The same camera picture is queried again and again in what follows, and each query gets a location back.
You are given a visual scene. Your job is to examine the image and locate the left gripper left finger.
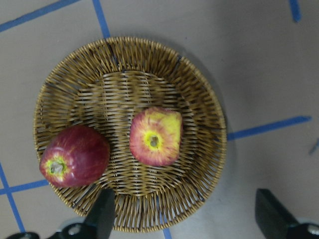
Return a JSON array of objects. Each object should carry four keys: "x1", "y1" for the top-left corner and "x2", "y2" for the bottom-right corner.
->
[{"x1": 84, "y1": 189, "x2": 115, "y2": 239}]

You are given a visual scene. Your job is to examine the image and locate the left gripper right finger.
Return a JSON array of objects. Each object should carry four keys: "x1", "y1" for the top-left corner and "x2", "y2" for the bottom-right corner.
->
[{"x1": 255, "y1": 189, "x2": 303, "y2": 239}]

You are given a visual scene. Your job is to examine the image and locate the yellow-red apple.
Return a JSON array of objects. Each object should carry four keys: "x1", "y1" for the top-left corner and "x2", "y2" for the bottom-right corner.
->
[{"x1": 130, "y1": 107, "x2": 182, "y2": 166}]

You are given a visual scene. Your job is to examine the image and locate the dark red basket apple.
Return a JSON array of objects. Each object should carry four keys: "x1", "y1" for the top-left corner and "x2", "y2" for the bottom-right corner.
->
[{"x1": 39, "y1": 125, "x2": 110, "y2": 187}]

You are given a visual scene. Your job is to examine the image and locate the woven wicker basket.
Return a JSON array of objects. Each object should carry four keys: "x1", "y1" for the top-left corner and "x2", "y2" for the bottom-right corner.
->
[{"x1": 33, "y1": 36, "x2": 228, "y2": 234}]

